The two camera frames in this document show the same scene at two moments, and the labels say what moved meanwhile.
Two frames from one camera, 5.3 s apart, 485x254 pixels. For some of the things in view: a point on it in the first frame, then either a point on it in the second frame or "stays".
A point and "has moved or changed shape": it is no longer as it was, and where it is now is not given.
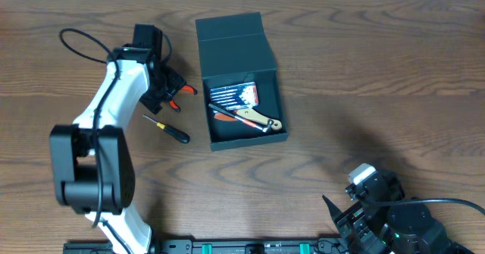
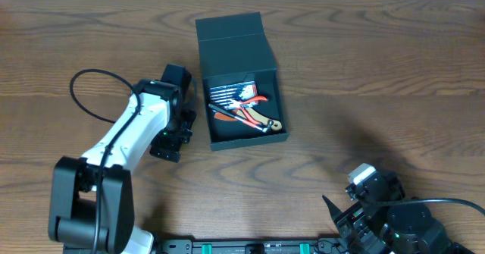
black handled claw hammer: (265, 129) stays
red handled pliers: (184, 88) has moved or changed shape
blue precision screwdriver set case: (234, 97) stays
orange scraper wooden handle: (248, 113) stays
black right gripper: (358, 214) stays
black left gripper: (167, 88) → (167, 150)
